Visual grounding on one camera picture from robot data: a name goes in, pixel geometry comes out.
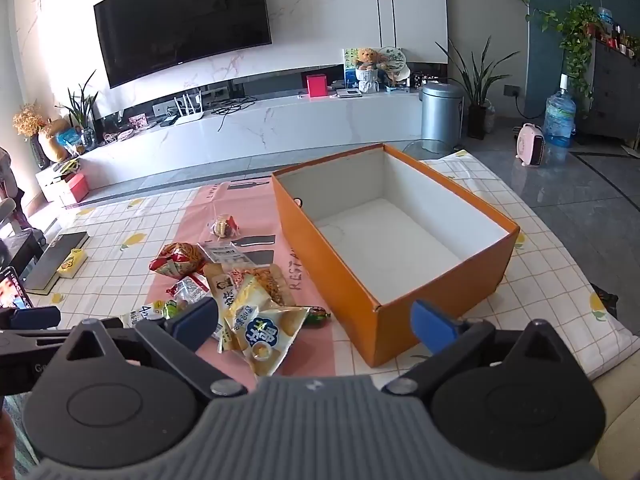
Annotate red foil snack packet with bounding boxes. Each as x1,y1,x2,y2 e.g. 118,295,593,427
167,276,211,308

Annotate black cables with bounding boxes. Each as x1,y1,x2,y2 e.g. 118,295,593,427
210,95,258,117

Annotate round painted fan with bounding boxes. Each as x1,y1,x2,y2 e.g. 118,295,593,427
377,46,407,73

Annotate clear-wrapped round snack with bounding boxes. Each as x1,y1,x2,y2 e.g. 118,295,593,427
209,214,242,239

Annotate smartphone with lit screen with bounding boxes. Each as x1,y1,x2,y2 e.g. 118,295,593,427
0,266,33,309

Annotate white router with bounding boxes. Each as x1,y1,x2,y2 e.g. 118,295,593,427
172,91,206,122

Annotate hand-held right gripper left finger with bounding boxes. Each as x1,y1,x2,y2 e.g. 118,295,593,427
50,296,249,402

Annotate black small object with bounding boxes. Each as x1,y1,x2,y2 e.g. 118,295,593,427
590,282,623,316

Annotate orange cardboard box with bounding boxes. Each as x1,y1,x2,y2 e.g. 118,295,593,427
271,143,522,368

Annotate red gift box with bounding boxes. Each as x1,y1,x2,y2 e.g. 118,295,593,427
59,172,91,206

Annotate pink printed table mat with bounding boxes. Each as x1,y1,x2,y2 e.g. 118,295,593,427
149,176,351,383

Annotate yellow chip bag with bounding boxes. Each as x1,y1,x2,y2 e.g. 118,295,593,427
227,305,310,377

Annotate trailing ivy plant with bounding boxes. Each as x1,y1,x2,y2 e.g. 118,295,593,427
530,2,608,106

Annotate red striped snack bag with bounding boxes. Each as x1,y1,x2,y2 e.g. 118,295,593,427
150,241,207,280

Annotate small white packet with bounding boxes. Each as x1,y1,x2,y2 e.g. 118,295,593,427
120,305,166,328

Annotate grey office chair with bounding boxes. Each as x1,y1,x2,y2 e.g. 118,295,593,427
0,197,31,236

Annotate grey jacket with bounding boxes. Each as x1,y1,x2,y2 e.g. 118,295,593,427
0,146,25,211

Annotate green yellow candy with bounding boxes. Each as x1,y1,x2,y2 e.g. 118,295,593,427
152,299,188,320

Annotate green plant in glass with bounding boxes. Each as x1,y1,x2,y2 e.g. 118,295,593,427
55,70,101,152

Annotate yellow small box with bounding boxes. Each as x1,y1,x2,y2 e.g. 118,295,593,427
56,248,88,279

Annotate clear bag of spicy strips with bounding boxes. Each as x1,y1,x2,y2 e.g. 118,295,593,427
231,265,297,307

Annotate dried yellow flowers vase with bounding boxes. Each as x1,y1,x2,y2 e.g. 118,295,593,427
12,102,51,171

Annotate grey drawer cabinet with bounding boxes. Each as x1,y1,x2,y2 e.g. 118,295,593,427
580,40,640,143

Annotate tan snack packet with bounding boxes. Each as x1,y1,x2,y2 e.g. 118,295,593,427
202,262,241,311

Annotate green sausage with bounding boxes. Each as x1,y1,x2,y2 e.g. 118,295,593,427
302,307,333,328

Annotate white checked lemon tablecloth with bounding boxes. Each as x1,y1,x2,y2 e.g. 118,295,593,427
0,150,640,396

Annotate black book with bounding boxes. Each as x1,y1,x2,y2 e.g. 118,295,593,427
22,231,91,295

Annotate black wall television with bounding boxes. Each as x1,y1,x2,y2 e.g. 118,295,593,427
93,0,273,90

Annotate white marble television console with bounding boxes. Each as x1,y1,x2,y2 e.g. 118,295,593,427
35,91,441,207

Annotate pink space heater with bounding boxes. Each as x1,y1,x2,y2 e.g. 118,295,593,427
516,122,546,168

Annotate silver trash can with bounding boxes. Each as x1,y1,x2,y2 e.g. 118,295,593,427
419,81,465,148

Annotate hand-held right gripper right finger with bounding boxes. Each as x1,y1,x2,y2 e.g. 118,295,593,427
381,299,576,402

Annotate tall potted plant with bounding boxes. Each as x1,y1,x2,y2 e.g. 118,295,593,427
435,35,521,141

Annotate clear packet of white balls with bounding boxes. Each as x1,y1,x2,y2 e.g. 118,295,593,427
197,241,256,267

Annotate white storage box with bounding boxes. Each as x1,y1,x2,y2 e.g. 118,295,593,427
35,165,76,207

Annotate orange gourd vase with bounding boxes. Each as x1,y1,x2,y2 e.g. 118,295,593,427
39,117,73,163

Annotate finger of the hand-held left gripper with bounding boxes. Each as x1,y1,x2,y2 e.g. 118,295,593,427
0,305,76,358

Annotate blue water bottle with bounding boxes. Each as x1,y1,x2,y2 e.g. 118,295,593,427
542,74,577,148

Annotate row of bottles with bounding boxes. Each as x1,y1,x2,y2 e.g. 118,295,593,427
597,7,640,58

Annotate round glass table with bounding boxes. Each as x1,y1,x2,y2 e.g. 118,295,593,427
400,137,473,162

